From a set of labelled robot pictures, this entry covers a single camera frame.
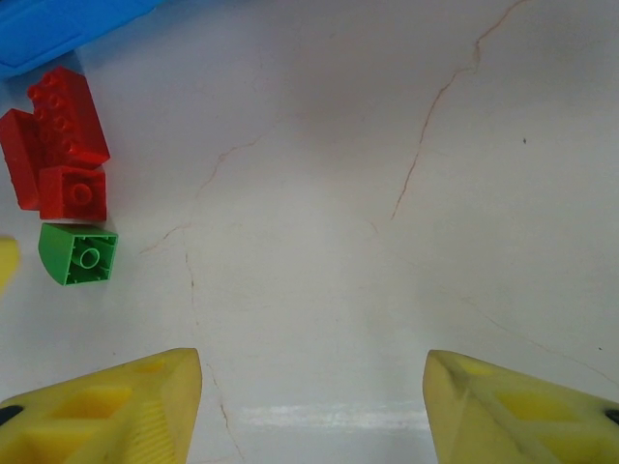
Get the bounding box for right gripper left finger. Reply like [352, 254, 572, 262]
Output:
[0, 346, 203, 464]

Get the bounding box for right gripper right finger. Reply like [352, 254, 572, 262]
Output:
[423, 348, 619, 464]

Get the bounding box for green curved lego brick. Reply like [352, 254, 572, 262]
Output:
[37, 220, 120, 290]

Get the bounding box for red sloped lego brick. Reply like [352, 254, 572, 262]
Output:
[37, 164, 108, 222]

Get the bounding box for blue three-compartment bin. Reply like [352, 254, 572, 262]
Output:
[0, 0, 163, 81]

